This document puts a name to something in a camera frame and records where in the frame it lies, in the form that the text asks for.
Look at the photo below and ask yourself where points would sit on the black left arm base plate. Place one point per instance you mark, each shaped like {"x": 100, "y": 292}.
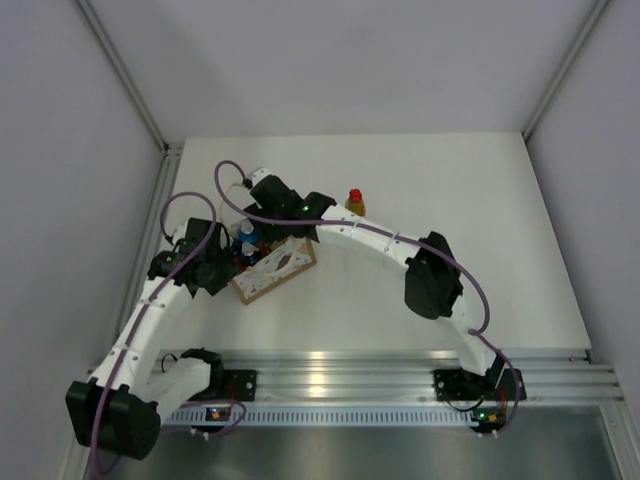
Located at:
{"x": 239, "y": 385}

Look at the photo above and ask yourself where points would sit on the dark blue pump bottle front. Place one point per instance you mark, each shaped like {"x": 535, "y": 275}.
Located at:
{"x": 250, "y": 254}

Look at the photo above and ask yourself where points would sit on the white slotted cable duct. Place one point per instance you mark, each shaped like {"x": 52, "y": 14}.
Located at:
{"x": 360, "y": 416}

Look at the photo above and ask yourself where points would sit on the aluminium left corner post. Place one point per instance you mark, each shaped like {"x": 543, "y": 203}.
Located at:
{"x": 117, "y": 65}

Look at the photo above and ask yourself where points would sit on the aluminium corner post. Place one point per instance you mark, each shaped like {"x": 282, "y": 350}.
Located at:
{"x": 570, "y": 58}
{"x": 117, "y": 65}

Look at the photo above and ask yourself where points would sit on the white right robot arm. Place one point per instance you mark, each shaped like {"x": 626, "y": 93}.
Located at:
{"x": 432, "y": 279}

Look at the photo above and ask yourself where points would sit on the aluminium front rail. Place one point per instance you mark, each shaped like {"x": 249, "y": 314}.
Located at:
{"x": 556, "y": 377}

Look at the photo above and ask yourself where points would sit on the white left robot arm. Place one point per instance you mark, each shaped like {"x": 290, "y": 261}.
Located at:
{"x": 120, "y": 409}

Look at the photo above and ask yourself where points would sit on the aluminium right corner post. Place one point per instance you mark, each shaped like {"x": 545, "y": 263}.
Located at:
{"x": 570, "y": 58}

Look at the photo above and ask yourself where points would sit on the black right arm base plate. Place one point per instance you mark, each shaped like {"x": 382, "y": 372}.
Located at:
{"x": 457, "y": 385}

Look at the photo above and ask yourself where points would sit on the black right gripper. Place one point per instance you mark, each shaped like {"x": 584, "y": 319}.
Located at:
{"x": 271, "y": 236}

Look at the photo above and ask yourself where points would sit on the teal blue pump bottle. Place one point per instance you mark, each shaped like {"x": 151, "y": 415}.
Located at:
{"x": 247, "y": 233}

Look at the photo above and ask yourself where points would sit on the yellow liquid bottle red cap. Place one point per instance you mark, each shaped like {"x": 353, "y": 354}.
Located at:
{"x": 355, "y": 202}

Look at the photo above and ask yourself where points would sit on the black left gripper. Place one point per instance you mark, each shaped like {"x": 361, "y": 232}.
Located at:
{"x": 227, "y": 271}

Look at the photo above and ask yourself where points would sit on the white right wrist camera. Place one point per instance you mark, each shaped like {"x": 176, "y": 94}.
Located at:
{"x": 258, "y": 178}

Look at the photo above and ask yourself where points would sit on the canvas and burlap tote bag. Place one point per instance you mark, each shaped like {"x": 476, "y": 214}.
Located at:
{"x": 281, "y": 261}

